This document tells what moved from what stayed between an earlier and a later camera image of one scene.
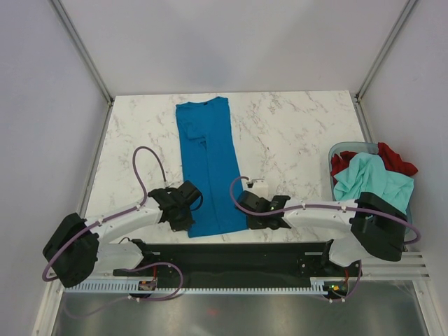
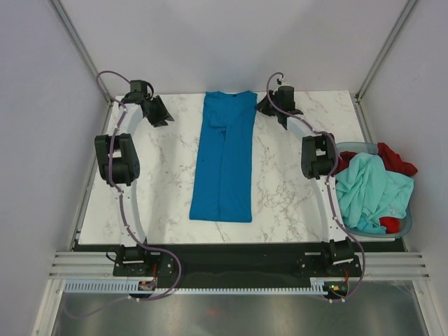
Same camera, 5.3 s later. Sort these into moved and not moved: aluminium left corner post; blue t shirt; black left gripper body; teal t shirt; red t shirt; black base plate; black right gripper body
Moved: black left gripper body; blue t shirt; black right gripper body
Not moved: aluminium left corner post; red t shirt; teal t shirt; black base plate
